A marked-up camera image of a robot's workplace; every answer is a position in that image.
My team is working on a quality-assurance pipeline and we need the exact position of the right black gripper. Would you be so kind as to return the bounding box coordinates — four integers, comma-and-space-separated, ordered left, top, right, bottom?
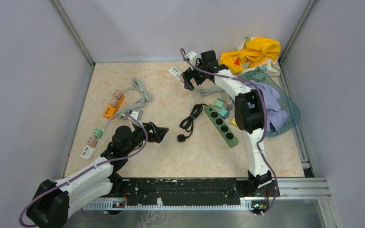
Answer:
182, 58, 208, 91

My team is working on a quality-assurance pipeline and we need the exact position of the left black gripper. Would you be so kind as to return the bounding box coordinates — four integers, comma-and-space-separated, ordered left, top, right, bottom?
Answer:
124, 119, 169, 155

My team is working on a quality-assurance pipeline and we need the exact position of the light green plug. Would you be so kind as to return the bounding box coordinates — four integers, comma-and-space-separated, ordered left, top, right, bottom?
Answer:
214, 98, 225, 109

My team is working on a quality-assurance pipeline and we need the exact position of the green power strip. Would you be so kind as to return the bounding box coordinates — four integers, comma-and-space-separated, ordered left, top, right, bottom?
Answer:
204, 104, 239, 148

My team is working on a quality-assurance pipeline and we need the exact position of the teal plug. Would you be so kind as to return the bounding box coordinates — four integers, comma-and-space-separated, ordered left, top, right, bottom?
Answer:
218, 108, 230, 119

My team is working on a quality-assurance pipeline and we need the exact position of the yellow plug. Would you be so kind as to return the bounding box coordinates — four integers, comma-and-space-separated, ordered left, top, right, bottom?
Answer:
230, 117, 237, 127

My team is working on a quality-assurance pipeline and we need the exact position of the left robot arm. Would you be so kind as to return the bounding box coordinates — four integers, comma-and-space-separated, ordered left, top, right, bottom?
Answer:
19, 122, 169, 228

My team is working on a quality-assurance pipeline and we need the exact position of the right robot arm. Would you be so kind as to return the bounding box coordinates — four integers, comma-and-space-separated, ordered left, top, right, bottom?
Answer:
180, 48, 272, 196

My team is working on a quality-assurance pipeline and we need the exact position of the pink plug lower orange strip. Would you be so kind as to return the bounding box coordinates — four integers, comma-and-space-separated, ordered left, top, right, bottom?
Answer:
109, 96, 119, 107

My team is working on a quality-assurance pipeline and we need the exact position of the white power strip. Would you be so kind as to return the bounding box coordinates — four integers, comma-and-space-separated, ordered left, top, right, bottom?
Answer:
80, 145, 94, 160
168, 66, 183, 80

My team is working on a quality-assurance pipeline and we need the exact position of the orange power strip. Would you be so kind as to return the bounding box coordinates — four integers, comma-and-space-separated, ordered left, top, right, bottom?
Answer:
103, 94, 125, 119

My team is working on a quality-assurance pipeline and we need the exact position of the yellow cloth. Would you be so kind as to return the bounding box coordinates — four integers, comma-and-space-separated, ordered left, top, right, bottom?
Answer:
219, 37, 281, 76

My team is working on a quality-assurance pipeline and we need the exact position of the purple cloth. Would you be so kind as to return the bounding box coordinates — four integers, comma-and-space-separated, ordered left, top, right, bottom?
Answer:
250, 80, 289, 133

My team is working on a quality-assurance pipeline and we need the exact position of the teal plastic basket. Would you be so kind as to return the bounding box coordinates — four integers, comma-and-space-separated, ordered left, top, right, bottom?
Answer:
238, 70, 300, 137

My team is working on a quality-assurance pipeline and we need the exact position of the grey cable of white strip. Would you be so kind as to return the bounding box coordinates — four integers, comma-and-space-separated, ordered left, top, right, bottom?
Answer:
197, 87, 226, 97

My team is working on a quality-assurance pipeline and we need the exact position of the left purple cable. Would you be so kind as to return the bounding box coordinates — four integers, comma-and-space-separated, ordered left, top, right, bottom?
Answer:
19, 115, 149, 228

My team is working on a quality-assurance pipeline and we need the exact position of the purple cable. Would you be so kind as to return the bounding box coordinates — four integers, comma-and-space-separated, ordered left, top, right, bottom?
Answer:
179, 47, 281, 218
19, 115, 149, 228

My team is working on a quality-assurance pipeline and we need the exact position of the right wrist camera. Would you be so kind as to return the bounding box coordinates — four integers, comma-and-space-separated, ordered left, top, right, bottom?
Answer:
185, 51, 198, 66

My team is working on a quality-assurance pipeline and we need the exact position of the black power cord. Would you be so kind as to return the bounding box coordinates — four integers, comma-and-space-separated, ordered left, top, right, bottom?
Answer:
177, 103, 207, 143

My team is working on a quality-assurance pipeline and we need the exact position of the grey coiled cable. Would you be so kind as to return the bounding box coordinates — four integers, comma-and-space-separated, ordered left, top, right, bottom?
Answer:
102, 77, 153, 131

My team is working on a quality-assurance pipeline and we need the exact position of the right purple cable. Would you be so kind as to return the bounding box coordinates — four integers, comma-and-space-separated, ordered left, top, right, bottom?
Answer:
179, 47, 281, 218

